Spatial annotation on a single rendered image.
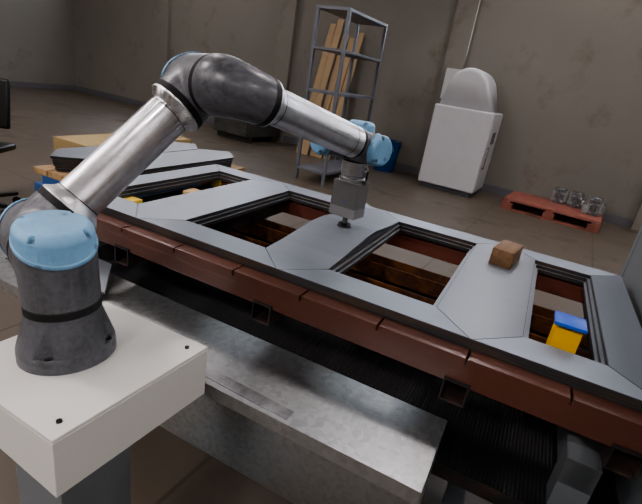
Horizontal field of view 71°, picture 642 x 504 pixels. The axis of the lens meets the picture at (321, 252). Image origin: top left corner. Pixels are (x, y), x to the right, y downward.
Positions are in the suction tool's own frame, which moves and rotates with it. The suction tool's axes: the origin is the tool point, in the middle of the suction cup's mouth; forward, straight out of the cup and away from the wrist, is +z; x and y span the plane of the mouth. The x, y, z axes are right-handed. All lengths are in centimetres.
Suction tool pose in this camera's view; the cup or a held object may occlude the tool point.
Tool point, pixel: (343, 229)
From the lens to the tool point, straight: 135.9
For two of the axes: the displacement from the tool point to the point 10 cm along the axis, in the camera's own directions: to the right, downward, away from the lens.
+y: -8.2, -3.2, 4.7
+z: -1.5, 9.2, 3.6
